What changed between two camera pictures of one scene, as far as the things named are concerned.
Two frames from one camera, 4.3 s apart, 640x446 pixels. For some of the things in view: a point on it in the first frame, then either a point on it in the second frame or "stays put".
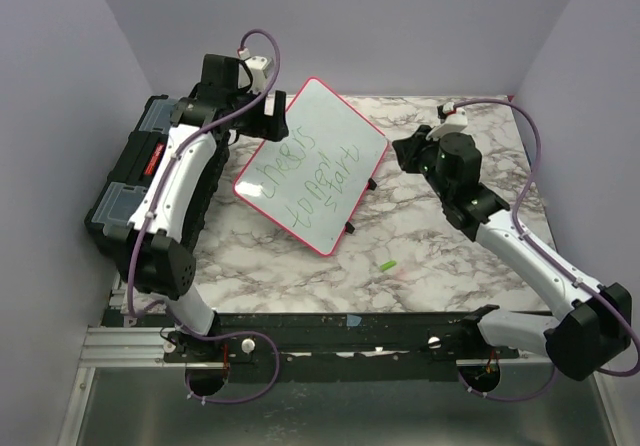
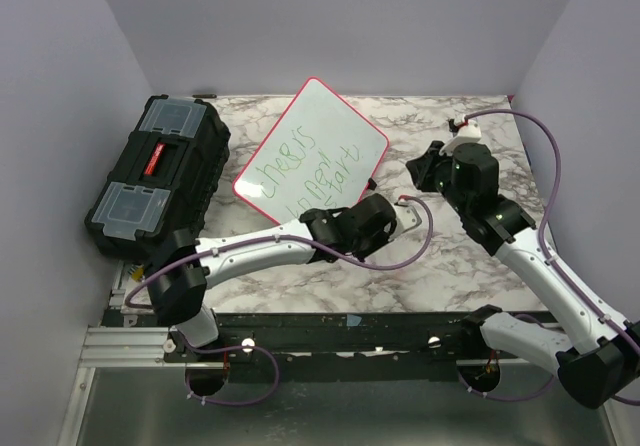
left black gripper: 267,126 to 382,238
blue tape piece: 353,320 stays put
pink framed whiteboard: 309,184 stays put
